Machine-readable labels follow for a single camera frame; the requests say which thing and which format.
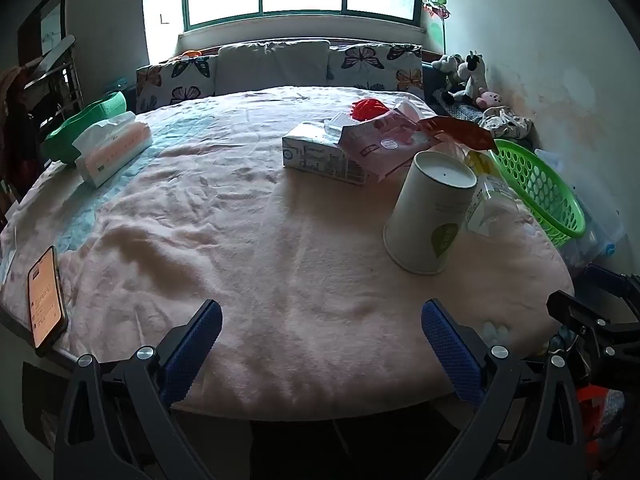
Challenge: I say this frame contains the orange bag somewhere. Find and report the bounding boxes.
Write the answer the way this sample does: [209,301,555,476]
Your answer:
[575,385,626,456]

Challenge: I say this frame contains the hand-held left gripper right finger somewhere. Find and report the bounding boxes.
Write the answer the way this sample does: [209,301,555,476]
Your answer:
[421,299,587,480]

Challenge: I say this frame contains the white paper cup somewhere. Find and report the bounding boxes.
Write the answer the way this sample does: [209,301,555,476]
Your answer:
[383,150,478,276]

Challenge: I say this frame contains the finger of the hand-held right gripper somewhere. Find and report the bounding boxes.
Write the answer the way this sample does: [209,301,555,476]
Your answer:
[582,262,640,311]
[546,290,626,343]

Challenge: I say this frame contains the red foam fruit net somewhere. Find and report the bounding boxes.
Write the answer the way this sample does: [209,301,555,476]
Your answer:
[350,98,388,122]

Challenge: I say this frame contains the green plastic basin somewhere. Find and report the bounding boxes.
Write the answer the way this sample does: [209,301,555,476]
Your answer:
[40,91,128,163]

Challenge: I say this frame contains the plush toys pile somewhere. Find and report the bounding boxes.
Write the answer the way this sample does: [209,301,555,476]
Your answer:
[447,51,488,106]

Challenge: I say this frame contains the red snack wrapper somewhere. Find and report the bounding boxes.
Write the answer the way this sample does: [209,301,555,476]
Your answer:
[417,116,498,152]

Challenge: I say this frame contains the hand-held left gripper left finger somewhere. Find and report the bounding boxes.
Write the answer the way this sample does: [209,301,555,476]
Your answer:
[54,299,223,480]

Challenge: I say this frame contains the green plastic basket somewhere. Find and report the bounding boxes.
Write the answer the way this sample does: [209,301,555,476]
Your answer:
[487,138,587,247]

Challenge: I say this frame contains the patterned ledge mat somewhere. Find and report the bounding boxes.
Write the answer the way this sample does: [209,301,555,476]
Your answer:
[432,87,501,121]

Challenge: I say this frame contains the dark door frame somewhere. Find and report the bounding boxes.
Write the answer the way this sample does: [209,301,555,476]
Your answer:
[17,0,68,68]

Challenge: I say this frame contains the crumpled patterned cloth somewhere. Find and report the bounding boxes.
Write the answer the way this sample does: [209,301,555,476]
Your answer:
[479,106,535,140]

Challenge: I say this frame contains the smartphone with lit screen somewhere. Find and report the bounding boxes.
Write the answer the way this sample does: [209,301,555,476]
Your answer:
[27,246,69,352]

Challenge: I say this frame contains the pink wet wipes packet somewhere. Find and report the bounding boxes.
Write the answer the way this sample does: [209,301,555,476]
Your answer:
[325,102,436,183]

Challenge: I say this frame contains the grey pillow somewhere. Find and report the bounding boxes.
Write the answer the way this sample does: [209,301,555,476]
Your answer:
[216,40,331,96]

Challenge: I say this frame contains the hanging dark clothes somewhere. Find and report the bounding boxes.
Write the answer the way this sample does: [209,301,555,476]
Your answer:
[0,65,41,196]

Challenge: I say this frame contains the grey plush toy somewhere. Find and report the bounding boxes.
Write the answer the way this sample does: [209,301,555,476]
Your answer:
[431,54,463,86]

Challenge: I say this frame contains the pink plush toy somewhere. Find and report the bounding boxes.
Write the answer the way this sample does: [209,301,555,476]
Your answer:
[475,87,503,110]

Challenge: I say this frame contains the butterfly print pillow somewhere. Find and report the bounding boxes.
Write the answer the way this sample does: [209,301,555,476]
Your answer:
[136,55,219,113]
[327,42,425,96]

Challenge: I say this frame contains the pink tissue pack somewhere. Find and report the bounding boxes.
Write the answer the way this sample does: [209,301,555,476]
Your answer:
[72,111,153,188]

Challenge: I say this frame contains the metal rack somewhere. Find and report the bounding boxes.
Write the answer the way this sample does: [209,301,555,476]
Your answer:
[20,35,86,131]

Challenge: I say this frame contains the white milk carton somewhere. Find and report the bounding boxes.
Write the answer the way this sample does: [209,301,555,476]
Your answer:
[281,121,371,186]

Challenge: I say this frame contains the clear plastic storage box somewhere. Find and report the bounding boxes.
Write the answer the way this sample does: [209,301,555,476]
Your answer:
[535,149,626,268]

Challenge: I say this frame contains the clear plastic bottle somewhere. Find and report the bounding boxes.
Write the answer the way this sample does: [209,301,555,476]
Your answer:
[440,140,521,238]

